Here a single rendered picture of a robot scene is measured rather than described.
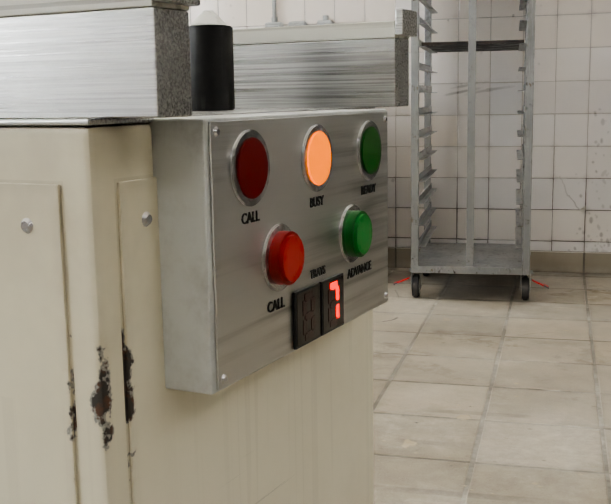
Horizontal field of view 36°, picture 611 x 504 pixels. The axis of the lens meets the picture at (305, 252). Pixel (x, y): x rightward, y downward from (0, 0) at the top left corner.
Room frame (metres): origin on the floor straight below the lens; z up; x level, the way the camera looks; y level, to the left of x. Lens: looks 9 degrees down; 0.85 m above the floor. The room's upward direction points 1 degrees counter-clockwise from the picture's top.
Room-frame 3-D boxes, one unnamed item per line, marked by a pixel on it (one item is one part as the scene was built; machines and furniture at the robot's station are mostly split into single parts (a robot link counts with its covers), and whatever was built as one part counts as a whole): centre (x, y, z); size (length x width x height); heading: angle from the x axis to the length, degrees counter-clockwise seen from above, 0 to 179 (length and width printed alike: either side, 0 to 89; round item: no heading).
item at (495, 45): (4.14, -0.74, 1.05); 0.60 x 0.40 x 0.01; 168
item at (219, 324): (0.58, 0.01, 0.77); 0.24 x 0.04 x 0.14; 153
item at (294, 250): (0.52, 0.01, 0.76); 0.03 x 0.02 x 0.03; 153
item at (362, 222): (0.61, -0.03, 0.76); 0.03 x 0.02 x 0.03; 153
